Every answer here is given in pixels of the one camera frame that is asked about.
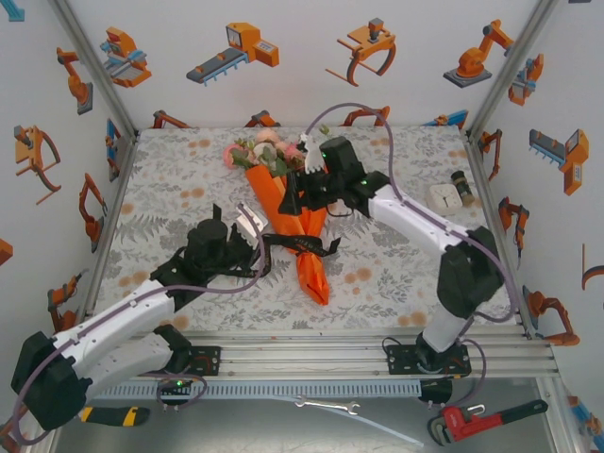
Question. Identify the black ribbon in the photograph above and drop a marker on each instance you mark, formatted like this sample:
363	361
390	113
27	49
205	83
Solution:
302	244

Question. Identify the artificial flower bouquet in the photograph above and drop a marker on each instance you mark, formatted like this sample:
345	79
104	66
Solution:
269	151

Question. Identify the orange wrapping paper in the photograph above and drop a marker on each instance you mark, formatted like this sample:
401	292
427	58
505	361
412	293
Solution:
311	278

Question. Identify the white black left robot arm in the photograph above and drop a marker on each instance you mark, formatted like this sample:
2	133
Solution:
118	316

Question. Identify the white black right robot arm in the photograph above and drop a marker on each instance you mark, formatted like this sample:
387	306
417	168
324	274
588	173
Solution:
415	217

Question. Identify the floral print tablecloth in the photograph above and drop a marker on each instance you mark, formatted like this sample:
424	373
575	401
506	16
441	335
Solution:
189	160

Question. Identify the white square clock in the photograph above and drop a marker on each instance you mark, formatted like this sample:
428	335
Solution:
443	199

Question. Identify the small brown jar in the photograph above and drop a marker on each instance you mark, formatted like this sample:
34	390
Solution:
462	188

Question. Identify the black controller board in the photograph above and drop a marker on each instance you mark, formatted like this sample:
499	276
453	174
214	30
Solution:
177	384

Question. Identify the silver open-end wrench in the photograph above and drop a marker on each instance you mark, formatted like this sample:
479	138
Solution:
325	405

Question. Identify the yellow black utility knife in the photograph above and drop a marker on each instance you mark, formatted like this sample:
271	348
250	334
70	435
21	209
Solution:
118	416

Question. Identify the pale plastic strip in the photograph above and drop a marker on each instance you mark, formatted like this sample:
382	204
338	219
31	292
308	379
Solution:
387	429

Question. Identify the black controller box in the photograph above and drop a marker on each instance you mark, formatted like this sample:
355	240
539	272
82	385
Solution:
436	391

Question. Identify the red pipe wrench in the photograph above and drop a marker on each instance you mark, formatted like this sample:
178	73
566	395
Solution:
472	421

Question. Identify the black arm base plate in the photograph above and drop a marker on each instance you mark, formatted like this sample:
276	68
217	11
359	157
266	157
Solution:
401	361
207	361

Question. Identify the aluminium table edge rail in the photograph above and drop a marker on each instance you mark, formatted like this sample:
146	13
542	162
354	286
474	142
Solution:
302	358

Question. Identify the aluminium frame post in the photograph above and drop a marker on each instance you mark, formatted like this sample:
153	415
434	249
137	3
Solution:
514	61
94	66

